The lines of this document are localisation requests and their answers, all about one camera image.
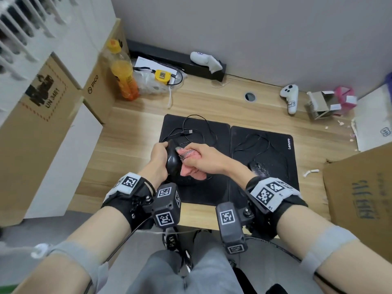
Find person's right hand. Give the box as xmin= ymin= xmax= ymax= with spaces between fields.
xmin=182 ymin=142 xmax=256 ymax=185

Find person's left hand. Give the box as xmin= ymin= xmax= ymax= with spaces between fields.
xmin=138 ymin=141 xmax=169 ymax=189

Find black mouse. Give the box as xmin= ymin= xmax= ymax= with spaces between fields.
xmin=248 ymin=160 xmax=271 ymax=178
xmin=165 ymin=139 xmax=184 ymax=178

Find pink cleaning cloth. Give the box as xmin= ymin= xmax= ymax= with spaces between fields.
xmin=176 ymin=147 xmax=209 ymax=181

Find black mouse pad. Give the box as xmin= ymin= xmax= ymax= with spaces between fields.
xmin=158 ymin=114 xmax=231 ymax=207
xmin=229 ymin=125 xmax=300 ymax=205

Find person's right forearm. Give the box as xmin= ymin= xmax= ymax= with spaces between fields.
xmin=275 ymin=205 xmax=392 ymax=294

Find person's left forearm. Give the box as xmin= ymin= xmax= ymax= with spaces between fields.
xmin=12 ymin=206 xmax=145 ymax=294

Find clear plastic bag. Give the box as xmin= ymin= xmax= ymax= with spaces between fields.
xmin=133 ymin=69 xmax=184 ymax=95

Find black white sneaker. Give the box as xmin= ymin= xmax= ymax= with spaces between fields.
xmin=164 ymin=233 xmax=180 ymax=252

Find cardboard box with round logo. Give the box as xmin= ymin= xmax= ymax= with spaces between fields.
xmin=82 ymin=18 xmax=129 ymax=125

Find yellow tape measure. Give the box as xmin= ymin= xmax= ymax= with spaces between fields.
xmin=154 ymin=69 xmax=170 ymax=85

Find white board panel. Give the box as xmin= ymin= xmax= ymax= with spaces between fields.
xmin=24 ymin=104 xmax=103 ymax=219

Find orange juice bottle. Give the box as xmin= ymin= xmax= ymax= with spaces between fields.
xmin=102 ymin=39 xmax=140 ymax=101

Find white paper sheet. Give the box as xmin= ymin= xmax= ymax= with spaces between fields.
xmin=133 ymin=56 xmax=181 ymax=86

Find white controller with label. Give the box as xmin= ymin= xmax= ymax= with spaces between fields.
xmin=279 ymin=84 xmax=299 ymax=116

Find long black bar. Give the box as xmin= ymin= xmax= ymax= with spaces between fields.
xmin=126 ymin=39 xmax=227 ymax=82

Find small open cardboard box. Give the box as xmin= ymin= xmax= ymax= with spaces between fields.
xmin=305 ymin=90 xmax=341 ymax=120

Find large cardboard box red-dotted label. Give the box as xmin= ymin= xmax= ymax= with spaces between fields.
xmin=0 ymin=51 xmax=103 ymax=227

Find scattered white crumbs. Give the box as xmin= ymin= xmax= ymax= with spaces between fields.
xmin=324 ymin=119 xmax=357 ymax=144

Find pink box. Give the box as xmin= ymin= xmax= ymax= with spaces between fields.
xmin=334 ymin=86 xmax=358 ymax=115

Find cardboard box with dark writing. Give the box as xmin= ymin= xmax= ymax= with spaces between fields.
xmin=323 ymin=143 xmax=392 ymax=252

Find white slatted crate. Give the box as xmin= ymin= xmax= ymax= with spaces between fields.
xmin=0 ymin=0 xmax=77 ymax=123

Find white paper bag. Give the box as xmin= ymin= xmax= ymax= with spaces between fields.
xmin=352 ymin=84 xmax=392 ymax=153

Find black wrist camera with markers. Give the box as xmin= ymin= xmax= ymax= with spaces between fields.
xmin=215 ymin=202 xmax=255 ymax=255
xmin=142 ymin=183 xmax=182 ymax=232

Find black wrist strap white marker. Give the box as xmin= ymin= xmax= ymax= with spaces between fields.
xmin=101 ymin=171 xmax=157 ymax=232
xmin=245 ymin=176 xmax=308 ymax=241

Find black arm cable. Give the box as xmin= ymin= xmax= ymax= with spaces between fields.
xmin=82 ymin=217 xmax=154 ymax=294
xmin=245 ymin=235 xmax=392 ymax=294

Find thin black cable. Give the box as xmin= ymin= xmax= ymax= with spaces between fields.
xmin=133 ymin=66 xmax=184 ymax=86

